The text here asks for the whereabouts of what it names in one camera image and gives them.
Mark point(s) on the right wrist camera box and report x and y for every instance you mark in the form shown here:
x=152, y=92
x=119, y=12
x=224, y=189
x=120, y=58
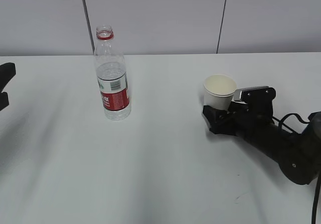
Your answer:
x=259, y=100

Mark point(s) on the white paper cup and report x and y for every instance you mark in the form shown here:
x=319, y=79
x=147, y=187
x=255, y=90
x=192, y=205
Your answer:
x=220, y=85
x=220, y=102

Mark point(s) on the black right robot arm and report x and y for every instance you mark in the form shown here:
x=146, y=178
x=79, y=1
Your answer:
x=298, y=155

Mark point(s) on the clear plastic water bottle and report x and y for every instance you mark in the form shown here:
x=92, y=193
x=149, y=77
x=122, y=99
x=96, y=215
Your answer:
x=111, y=75

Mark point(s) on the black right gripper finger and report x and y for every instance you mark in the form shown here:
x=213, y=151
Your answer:
x=217, y=119

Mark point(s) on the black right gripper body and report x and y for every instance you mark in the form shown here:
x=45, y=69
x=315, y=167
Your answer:
x=246, y=125

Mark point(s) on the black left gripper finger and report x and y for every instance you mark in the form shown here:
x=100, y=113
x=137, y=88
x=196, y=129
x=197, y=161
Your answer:
x=8, y=71

